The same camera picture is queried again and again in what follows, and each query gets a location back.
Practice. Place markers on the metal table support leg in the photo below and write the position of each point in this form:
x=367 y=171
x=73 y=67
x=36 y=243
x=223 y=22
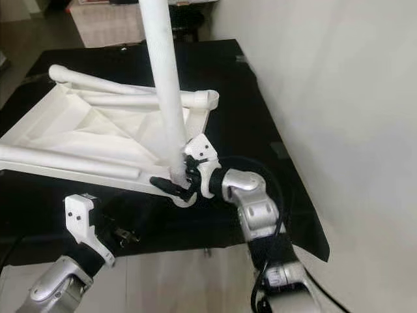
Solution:
x=208 y=252

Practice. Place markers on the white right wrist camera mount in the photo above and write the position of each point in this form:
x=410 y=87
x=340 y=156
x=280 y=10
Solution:
x=202 y=149

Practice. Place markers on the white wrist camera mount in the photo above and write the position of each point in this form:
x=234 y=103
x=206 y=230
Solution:
x=81 y=215
x=202 y=149

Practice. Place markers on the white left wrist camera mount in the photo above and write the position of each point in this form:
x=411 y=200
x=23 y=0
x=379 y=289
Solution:
x=81 y=215

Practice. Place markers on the beige mat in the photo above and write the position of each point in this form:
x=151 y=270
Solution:
x=104 y=26

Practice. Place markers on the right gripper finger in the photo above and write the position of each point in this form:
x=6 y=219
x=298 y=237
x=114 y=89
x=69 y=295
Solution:
x=169 y=188

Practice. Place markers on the black stool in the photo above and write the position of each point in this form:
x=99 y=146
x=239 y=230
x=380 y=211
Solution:
x=192 y=34

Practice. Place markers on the black tablecloth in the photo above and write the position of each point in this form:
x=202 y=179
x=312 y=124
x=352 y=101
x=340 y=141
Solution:
x=39 y=222

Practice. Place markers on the white plastic table top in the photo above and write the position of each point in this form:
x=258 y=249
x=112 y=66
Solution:
x=104 y=130

